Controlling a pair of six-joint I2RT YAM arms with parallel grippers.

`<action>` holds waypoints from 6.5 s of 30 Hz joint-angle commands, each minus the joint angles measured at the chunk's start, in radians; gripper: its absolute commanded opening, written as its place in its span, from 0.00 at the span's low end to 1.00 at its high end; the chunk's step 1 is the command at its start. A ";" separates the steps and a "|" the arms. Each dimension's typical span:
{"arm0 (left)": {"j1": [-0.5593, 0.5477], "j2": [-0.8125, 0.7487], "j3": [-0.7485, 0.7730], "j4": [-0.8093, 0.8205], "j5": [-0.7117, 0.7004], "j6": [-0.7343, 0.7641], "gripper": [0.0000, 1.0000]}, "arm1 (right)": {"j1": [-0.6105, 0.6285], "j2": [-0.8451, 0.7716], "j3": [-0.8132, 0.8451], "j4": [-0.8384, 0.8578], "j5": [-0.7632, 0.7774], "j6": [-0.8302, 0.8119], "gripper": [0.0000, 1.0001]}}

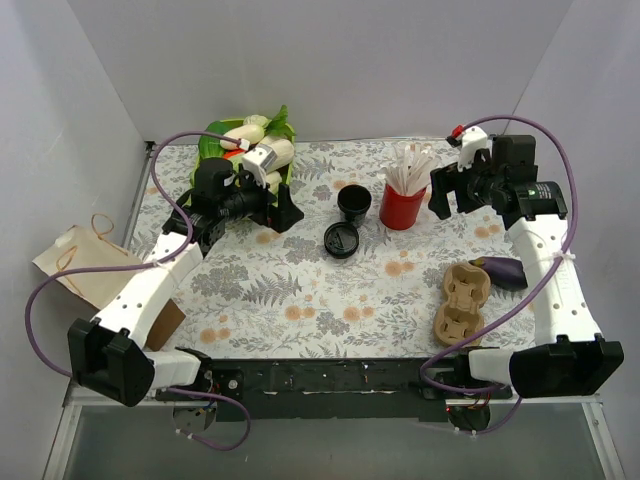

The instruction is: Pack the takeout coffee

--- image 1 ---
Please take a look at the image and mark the black coffee cup lid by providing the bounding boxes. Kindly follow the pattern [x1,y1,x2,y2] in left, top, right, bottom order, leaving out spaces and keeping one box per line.
[324,222,359,259]

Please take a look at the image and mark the black coffee cups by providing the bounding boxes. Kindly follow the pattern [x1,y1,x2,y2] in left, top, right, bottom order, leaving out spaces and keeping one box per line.
[337,184,372,226]

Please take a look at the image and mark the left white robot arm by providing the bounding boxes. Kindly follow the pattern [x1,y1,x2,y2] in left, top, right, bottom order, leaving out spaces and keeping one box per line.
[67,158,304,407]

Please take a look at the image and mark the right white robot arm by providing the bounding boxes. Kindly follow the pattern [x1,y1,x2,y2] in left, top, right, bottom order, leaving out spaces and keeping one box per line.
[429,127,624,398]

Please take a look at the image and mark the brown paper takeout bag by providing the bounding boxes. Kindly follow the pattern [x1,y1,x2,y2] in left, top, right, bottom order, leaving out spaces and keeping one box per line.
[33,213,185,351]

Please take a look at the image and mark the white wrapped straws bundle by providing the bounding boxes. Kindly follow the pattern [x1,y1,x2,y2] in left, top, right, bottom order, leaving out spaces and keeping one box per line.
[377,141,438,197]

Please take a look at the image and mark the orange carrot toy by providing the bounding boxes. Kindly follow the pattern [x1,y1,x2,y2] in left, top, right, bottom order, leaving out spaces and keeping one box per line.
[223,149,245,159]

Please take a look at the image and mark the green vegetable tray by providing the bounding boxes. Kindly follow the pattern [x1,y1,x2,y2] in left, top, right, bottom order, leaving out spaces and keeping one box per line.
[190,139,294,186]

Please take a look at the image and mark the large napa cabbage toy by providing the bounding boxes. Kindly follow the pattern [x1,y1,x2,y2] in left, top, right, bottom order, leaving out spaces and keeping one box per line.
[259,139,295,173]

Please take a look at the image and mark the red straw holder cup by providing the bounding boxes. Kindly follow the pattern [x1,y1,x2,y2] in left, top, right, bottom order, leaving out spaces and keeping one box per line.
[379,185,426,231]

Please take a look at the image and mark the green bok choy toy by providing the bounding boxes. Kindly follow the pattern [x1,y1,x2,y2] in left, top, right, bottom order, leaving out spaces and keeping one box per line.
[198,105,296,159]

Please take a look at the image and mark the white radish toy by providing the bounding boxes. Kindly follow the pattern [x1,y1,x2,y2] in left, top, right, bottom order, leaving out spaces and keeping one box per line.
[220,124,265,151]

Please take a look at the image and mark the purple toy eggplant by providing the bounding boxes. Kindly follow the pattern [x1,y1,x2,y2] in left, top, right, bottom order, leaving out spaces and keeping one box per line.
[469,256,528,292]

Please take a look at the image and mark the cardboard cup carrier tray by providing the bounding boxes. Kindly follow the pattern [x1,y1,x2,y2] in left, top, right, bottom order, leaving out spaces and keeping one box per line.
[433,263,491,346]

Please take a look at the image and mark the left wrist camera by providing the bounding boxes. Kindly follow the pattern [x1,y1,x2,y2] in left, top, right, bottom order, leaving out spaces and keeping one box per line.
[241,144,277,183]

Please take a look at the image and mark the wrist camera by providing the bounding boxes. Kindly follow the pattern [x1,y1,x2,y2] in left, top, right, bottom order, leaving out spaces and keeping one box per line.
[446,125,488,172]
[241,144,277,183]

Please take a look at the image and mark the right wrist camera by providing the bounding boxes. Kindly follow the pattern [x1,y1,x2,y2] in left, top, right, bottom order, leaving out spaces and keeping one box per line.
[446,125,488,172]

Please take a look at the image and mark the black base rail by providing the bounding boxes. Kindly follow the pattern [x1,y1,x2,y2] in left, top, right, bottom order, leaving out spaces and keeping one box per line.
[154,357,516,424]

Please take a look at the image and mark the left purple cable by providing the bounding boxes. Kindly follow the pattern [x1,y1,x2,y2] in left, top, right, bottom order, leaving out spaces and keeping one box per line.
[24,130,251,451]

